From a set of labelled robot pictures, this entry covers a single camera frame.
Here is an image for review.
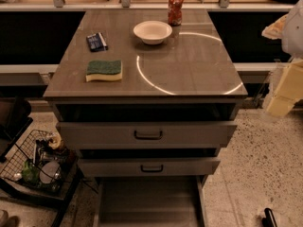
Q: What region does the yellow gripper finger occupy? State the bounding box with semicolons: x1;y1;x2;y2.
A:
266;60;303;117
261;14;287;40

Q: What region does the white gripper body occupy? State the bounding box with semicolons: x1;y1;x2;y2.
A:
281;0;303;58

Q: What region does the blue rxbar blueberry bar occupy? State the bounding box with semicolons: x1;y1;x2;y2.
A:
86;33;108;52

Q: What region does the grey drawer cabinet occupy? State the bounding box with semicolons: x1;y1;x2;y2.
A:
43;9;249;227

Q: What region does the bottom grey drawer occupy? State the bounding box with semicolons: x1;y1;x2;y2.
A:
93;176;207;227

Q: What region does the top grey drawer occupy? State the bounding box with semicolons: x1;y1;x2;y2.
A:
57;121;237;149

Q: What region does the crushed red soda can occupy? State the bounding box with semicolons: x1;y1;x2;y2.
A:
168;0;184;26

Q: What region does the white bowl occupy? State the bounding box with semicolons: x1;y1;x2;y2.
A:
134;21;172;45

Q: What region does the black object on floor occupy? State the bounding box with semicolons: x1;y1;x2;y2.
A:
261;208;277;227

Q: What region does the green yellow sponge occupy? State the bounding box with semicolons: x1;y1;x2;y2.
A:
85;60;122;82

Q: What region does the white round item in basket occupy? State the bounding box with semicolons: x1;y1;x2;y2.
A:
40;161;61;183

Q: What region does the green item in basket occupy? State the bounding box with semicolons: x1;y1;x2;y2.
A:
22;159;40;184

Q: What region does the black wire basket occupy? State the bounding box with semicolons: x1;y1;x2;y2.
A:
0;129;83;227

